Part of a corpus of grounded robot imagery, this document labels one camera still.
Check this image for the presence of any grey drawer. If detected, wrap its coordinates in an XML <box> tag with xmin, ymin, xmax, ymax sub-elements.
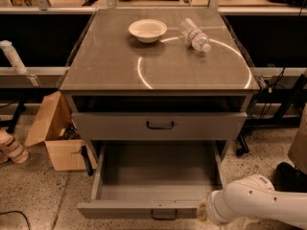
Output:
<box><xmin>72</xmin><ymin>113</ymin><xmax>247</xmax><ymax>141</ymax></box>
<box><xmin>78</xmin><ymin>141</ymin><xmax>224</xmax><ymax>220</ymax></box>

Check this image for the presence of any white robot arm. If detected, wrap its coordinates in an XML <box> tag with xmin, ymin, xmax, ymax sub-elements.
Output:
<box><xmin>197</xmin><ymin>174</ymin><xmax>307</xmax><ymax>230</ymax></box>

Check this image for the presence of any grey top drawer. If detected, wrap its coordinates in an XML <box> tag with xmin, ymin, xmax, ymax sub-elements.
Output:
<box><xmin>72</xmin><ymin>113</ymin><xmax>247</xmax><ymax>141</ymax></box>

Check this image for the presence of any grey drawer cabinet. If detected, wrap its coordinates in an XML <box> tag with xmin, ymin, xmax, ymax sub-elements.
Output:
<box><xmin>60</xmin><ymin>8</ymin><xmax>259</xmax><ymax>154</ymax></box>

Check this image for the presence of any black shoe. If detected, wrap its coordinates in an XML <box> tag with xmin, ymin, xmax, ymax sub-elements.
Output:
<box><xmin>276</xmin><ymin>162</ymin><xmax>307</xmax><ymax>193</ymax></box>

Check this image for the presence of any tan trouser leg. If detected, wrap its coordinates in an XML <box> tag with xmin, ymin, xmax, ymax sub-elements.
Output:
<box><xmin>288</xmin><ymin>105</ymin><xmax>307</xmax><ymax>174</ymax></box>

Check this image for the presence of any open cardboard box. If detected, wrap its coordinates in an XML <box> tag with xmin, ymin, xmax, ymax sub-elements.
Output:
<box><xmin>24</xmin><ymin>91</ymin><xmax>86</xmax><ymax>171</ymax></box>

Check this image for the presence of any clear plastic water bottle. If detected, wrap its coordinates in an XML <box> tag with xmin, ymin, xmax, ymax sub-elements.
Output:
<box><xmin>179</xmin><ymin>18</ymin><xmax>211</xmax><ymax>53</ymax></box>

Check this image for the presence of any white paper bowl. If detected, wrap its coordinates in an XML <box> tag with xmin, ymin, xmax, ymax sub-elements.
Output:
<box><xmin>129</xmin><ymin>19</ymin><xmax>167</xmax><ymax>43</ymax></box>

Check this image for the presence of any tan striped cylinder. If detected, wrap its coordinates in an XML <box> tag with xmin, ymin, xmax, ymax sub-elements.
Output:
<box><xmin>0</xmin><ymin>129</ymin><xmax>29</xmax><ymax>164</ymax></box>

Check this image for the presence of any white paper roll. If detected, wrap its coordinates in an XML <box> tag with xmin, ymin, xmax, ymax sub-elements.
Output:
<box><xmin>0</xmin><ymin>40</ymin><xmax>27</xmax><ymax>75</ymax></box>

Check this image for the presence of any black floor cable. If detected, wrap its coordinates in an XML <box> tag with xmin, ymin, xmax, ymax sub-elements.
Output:
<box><xmin>0</xmin><ymin>210</ymin><xmax>33</xmax><ymax>230</ymax></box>

